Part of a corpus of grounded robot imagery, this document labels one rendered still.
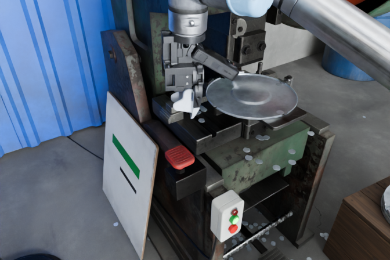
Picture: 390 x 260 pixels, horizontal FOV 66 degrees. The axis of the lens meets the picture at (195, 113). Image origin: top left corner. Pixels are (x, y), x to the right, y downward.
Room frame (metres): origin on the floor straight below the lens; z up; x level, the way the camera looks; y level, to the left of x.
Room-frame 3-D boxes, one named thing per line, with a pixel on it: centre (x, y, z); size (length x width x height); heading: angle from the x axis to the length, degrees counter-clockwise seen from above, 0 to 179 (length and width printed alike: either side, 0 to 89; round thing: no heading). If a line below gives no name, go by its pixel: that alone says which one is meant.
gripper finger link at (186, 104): (0.57, 0.02, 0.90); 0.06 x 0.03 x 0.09; 101
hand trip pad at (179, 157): (0.57, 0.04, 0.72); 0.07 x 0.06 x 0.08; 33
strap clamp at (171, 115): (0.85, 0.03, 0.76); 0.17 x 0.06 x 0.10; 123
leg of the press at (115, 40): (0.92, 0.19, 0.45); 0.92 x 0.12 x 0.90; 33
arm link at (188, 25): (0.58, 0.01, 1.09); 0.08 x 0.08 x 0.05
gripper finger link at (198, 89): (0.57, 0.00, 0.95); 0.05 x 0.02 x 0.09; 11
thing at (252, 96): (0.84, -0.18, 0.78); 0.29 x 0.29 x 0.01
